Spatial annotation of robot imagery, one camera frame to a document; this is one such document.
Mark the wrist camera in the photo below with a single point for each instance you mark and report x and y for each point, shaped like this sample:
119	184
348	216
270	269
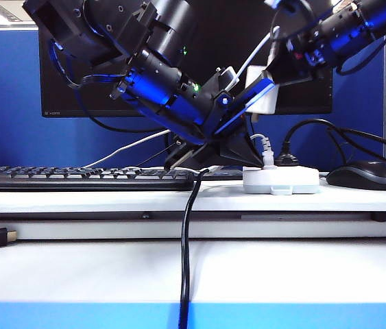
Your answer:
272	2
228	77

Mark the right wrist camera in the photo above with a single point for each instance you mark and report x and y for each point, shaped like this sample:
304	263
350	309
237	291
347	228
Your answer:
272	2

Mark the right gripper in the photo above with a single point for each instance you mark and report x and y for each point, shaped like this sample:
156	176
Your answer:
302	51

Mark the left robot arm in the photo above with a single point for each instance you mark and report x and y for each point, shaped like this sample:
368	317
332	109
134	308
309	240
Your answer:
165	41

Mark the black computer monitor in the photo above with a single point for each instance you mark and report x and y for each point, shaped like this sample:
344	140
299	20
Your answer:
233	34

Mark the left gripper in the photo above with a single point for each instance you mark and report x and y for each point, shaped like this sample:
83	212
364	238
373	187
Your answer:
223	109

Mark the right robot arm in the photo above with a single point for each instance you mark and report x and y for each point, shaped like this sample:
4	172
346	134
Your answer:
367	17

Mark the white charger block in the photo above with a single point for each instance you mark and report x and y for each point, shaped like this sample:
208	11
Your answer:
264	104

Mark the white desk riser board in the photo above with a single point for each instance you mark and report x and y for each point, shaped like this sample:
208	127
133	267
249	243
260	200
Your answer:
76	202

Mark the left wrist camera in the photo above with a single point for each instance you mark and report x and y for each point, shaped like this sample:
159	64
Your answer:
228	77

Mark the black Logitech mouse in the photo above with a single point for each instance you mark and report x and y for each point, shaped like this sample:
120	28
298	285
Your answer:
364	174

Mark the black keyboard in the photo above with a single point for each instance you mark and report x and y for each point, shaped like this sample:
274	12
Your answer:
76	180

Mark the white power strip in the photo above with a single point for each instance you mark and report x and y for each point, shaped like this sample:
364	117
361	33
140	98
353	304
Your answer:
295	180

